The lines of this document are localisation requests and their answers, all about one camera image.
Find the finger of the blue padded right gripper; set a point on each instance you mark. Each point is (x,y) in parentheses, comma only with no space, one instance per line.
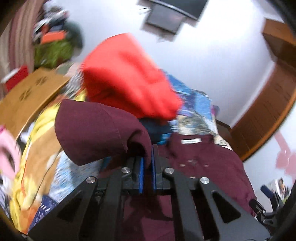
(266,191)

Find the brown wooden door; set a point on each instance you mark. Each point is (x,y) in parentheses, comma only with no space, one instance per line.
(277,97)

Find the maroon button shirt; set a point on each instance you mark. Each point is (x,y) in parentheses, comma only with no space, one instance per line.
(89,131)

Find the red folded garment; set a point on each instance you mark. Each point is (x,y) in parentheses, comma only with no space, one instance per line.
(119,73)

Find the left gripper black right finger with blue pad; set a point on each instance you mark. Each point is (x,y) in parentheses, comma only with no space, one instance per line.
(202,211)

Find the pink flamingo plush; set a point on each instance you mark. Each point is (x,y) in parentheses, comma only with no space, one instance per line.
(10,154)

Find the green patterned cloth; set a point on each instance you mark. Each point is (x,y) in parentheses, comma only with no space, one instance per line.
(52,54)

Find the red box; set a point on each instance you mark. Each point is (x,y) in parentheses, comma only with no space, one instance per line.
(14,77)

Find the yellow orange blanket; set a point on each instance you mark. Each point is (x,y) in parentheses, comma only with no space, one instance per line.
(37,168)

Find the brown cardboard box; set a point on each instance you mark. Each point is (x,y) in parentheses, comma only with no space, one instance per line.
(22,104)

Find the wall mounted black television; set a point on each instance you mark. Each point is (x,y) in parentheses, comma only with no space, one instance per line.
(164,19)

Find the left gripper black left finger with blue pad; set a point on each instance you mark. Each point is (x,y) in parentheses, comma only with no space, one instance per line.
(94,210)

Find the blue patterned bedsheet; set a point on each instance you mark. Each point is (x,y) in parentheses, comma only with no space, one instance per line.
(197,115)

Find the navy folded garment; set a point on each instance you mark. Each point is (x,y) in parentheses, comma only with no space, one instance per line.
(158,132)

